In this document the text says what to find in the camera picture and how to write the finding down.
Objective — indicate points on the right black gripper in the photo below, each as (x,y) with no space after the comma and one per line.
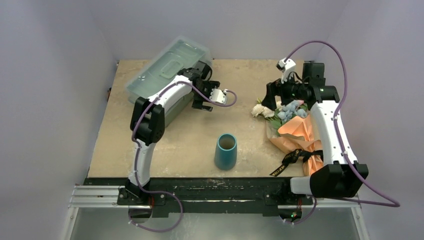
(276,91)

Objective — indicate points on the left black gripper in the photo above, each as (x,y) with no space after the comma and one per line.
(198,103)

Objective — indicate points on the orange flower bouquet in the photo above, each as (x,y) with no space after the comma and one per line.
(290,126)

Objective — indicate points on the translucent plastic storage box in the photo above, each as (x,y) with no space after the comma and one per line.
(181,53)

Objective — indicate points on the black gold lettered ribbon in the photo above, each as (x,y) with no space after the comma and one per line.
(312,161)

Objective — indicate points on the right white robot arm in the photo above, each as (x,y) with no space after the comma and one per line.
(341,175)

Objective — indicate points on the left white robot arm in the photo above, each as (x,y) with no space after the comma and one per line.
(147,127)

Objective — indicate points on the teal ceramic vase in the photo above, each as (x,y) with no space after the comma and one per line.
(225,156)

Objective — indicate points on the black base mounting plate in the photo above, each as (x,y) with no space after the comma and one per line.
(268,196)

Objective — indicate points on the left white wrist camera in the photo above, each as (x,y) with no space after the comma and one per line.
(218,96)

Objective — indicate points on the aluminium frame rail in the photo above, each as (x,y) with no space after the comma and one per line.
(106,196)

